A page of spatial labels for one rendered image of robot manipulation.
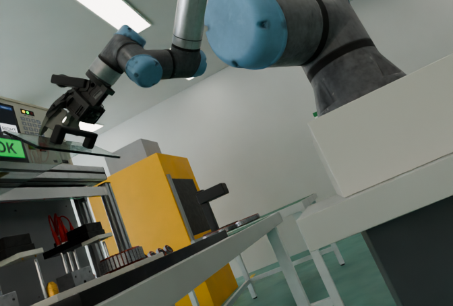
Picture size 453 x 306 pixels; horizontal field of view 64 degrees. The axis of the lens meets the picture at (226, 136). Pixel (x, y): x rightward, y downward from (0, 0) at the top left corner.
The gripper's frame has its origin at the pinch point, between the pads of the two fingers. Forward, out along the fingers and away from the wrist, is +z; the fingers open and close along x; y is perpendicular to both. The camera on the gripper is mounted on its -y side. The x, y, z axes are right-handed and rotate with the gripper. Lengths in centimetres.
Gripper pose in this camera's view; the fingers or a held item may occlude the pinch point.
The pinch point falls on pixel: (50, 131)
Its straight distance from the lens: 109.2
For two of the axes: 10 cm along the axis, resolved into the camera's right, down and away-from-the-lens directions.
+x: 2.8, 1.2, 9.5
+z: -6.4, 7.7, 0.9
